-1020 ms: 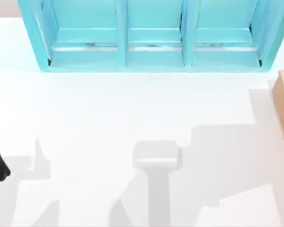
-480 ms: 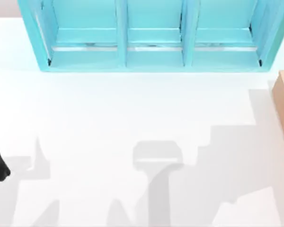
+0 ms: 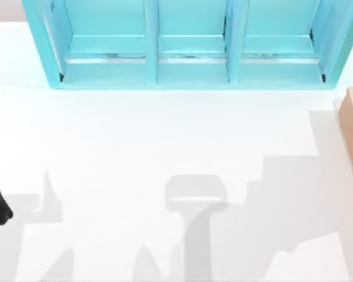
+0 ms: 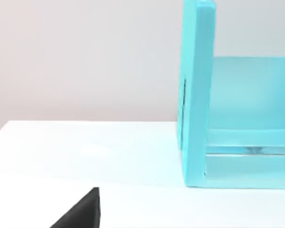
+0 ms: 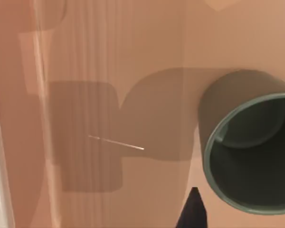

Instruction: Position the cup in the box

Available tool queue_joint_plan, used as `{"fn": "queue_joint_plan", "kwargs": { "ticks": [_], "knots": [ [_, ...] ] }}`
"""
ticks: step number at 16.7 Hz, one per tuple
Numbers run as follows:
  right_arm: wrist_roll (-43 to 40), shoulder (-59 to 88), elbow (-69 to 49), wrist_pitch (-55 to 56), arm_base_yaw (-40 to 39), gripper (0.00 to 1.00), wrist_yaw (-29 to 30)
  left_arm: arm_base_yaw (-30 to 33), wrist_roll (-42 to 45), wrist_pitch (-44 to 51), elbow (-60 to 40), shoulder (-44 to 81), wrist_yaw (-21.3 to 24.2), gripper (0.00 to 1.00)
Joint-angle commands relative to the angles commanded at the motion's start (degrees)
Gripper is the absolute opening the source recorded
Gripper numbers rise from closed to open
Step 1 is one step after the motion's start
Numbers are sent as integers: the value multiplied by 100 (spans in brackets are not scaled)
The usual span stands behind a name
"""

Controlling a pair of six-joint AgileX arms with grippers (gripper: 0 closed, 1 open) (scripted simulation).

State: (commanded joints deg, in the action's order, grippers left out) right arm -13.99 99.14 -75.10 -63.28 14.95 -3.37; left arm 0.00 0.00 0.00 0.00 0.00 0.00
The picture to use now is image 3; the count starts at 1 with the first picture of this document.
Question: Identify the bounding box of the light blue rack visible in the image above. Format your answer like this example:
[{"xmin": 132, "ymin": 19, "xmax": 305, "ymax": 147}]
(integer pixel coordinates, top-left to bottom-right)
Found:
[{"xmin": 21, "ymin": 0, "xmax": 353, "ymax": 90}]

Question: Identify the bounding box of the salmon-coloured shallow box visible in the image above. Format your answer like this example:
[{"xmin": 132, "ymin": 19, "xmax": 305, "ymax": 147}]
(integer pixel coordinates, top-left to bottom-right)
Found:
[{"xmin": 338, "ymin": 87, "xmax": 353, "ymax": 201}]

